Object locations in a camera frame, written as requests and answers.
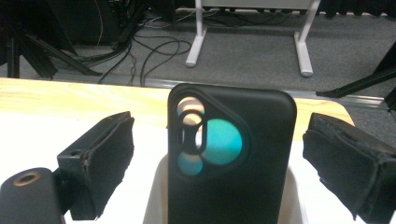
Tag black floor cables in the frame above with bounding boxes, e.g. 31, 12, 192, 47
97, 31, 192, 88

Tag black tripod stand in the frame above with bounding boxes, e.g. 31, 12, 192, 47
0, 15, 104, 79

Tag white table board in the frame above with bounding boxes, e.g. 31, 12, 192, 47
0, 110, 365, 224

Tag black metal stand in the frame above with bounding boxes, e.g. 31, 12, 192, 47
316, 40, 396, 111

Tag white metal stand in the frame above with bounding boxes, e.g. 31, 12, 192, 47
185, 0, 322, 78

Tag black phone case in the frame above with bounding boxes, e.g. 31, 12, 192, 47
167, 82, 298, 224

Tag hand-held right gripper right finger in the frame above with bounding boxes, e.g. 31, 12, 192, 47
302, 112, 396, 224

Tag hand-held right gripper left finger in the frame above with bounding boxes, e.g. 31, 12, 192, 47
56, 110, 135, 221

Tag long white plastic tray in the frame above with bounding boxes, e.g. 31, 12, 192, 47
143, 153, 309, 224

